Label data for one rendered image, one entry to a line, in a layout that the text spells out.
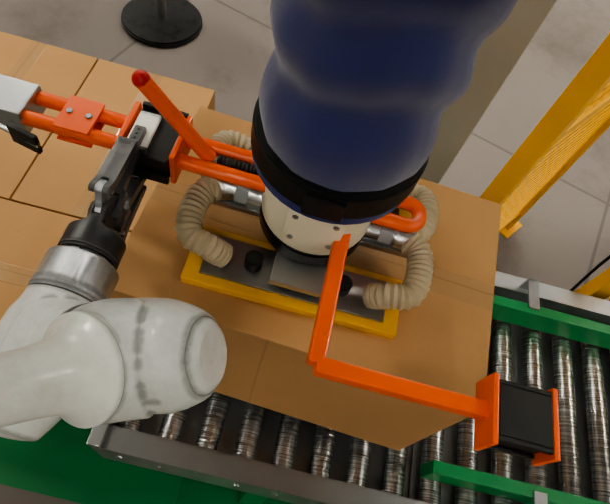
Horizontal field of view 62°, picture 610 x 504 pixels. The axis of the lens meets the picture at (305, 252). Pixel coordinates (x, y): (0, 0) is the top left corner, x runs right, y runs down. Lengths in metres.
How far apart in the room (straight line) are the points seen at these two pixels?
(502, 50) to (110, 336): 1.50
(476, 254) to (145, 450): 0.79
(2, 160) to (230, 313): 1.06
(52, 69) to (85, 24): 1.07
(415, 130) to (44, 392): 0.40
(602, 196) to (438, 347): 2.19
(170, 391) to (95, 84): 1.48
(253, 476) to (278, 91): 0.88
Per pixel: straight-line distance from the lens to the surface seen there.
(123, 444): 1.23
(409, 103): 0.50
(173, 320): 0.47
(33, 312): 0.61
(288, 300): 0.78
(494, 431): 0.67
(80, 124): 0.80
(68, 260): 0.64
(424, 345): 0.83
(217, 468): 1.21
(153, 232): 0.85
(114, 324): 0.47
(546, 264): 2.51
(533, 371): 1.56
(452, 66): 0.49
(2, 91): 0.86
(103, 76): 1.87
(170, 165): 0.74
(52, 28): 2.97
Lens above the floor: 1.80
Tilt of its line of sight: 59 degrees down
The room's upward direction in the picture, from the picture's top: 19 degrees clockwise
